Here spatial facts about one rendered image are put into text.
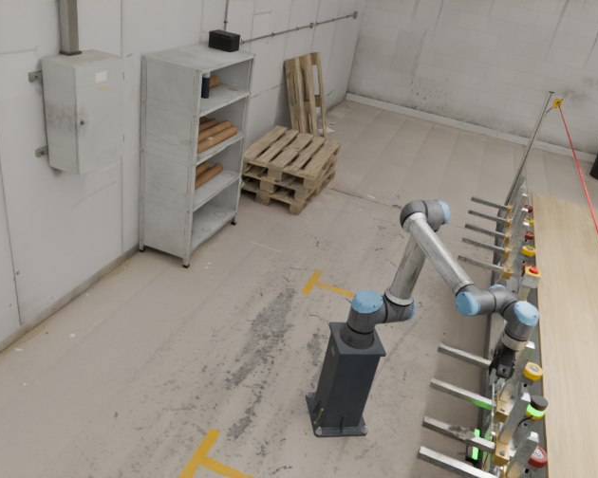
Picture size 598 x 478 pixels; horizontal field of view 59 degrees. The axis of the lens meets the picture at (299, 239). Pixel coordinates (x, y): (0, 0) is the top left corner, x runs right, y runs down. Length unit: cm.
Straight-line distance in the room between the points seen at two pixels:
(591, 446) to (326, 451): 136
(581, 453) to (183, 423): 194
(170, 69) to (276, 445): 244
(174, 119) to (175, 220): 79
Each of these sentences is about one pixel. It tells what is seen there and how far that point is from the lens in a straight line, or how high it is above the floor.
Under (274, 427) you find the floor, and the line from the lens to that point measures 316.
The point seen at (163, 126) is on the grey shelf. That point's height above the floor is 110.
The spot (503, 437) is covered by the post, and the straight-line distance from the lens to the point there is 226.
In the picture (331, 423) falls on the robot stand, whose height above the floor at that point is 6.
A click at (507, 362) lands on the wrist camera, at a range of 219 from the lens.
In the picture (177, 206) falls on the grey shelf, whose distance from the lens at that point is 406.
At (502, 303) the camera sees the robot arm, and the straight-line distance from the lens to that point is 215.
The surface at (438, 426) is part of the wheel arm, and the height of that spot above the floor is 86.
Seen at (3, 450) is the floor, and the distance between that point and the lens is 314.
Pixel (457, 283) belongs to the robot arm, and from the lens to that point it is 214.
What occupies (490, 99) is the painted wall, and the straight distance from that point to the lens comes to 966.
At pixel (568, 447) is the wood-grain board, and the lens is 237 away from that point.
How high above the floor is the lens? 239
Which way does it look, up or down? 29 degrees down
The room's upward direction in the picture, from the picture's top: 11 degrees clockwise
